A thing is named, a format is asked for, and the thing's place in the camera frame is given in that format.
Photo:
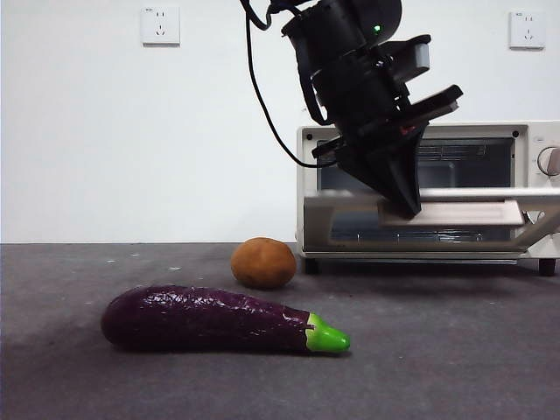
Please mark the cream oven control knob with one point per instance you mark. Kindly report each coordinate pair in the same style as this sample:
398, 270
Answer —
550, 161

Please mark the purple eggplant with green stem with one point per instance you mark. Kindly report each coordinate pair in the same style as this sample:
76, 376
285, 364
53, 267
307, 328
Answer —
197, 321

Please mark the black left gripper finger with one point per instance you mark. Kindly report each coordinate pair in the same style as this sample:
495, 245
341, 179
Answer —
376, 175
411, 175

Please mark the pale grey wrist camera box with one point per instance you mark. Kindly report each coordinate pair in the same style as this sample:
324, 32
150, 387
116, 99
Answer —
422, 54

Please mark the cream Toshiba toaster oven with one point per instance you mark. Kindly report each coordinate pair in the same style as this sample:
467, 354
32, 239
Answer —
534, 175

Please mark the white wall power socket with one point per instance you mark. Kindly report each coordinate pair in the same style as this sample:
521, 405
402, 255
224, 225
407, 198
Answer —
527, 30
160, 26

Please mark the brown potato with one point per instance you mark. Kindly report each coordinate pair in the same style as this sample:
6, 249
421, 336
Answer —
263, 262

